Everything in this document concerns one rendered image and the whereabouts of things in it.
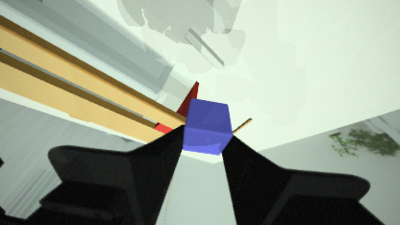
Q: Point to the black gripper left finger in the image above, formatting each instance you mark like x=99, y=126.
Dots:
x=145, y=172

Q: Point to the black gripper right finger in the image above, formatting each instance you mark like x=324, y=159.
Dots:
x=259, y=188

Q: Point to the blue block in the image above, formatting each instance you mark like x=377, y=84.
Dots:
x=208, y=127

